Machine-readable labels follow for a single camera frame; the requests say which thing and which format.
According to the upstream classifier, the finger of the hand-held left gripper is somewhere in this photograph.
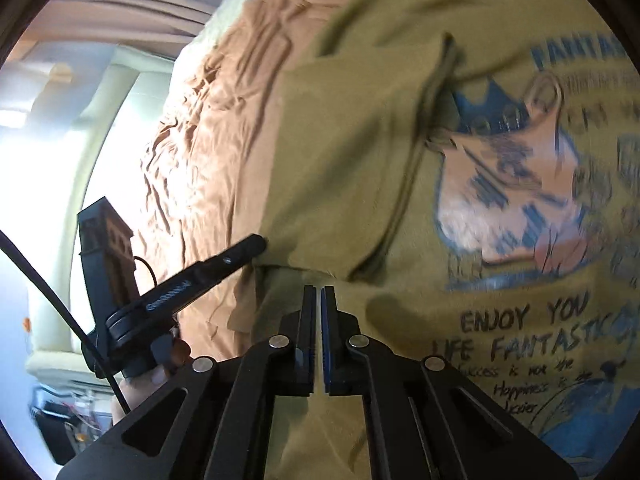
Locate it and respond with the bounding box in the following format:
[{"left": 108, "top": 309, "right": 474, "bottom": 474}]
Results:
[{"left": 140, "top": 233, "right": 267, "bottom": 319}]

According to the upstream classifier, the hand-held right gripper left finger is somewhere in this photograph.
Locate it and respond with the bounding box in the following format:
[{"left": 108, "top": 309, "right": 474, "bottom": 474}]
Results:
[{"left": 57, "top": 285, "right": 317, "bottom": 480}]

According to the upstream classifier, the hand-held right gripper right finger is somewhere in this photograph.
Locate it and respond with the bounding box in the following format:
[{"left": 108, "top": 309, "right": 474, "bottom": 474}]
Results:
[{"left": 321, "top": 285, "right": 576, "bottom": 480}]

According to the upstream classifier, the olive printed t-shirt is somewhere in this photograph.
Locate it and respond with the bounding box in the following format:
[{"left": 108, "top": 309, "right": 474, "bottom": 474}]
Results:
[{"left": 227, "top": 0, "right": 640, "bottom": 480}]

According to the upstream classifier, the person's left hand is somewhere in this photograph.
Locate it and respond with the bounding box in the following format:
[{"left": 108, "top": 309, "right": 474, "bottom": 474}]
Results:
[{"left": 111, "top": 339, "right": 192, "bottom": 428}]

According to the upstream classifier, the orange-brown blanket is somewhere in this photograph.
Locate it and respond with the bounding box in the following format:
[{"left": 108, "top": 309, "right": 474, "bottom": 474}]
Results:
[{"left": 131, "top": 0, "right": 381, "bottom": 356}]

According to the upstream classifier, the dark flat panel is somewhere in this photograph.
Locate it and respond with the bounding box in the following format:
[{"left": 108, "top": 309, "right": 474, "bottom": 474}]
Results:
[{"left": 37, "top": 407, "right": 93, "bottom": 463}]

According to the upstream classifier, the pink curtain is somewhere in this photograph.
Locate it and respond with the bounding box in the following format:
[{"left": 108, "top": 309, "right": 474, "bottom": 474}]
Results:
[{"left": 25, "top": 0, "right": 251, "bottom": 56}]

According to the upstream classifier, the cream bed sheet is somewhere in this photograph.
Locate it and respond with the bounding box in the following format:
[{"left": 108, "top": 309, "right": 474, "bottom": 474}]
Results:
[{"left": 192, "top": 0, "right": 321, "bottom": 61}]

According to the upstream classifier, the thin black cable loop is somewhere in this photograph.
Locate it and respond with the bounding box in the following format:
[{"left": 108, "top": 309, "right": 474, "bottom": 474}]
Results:
[{"left": 132, "top": 256, "right": 157, "bottom": 288}]

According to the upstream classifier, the thick black cable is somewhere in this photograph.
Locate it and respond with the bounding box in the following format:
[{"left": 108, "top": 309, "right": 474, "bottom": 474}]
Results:
[{"left": 0, "top": 230, "right": 132, "bottom": 417}]

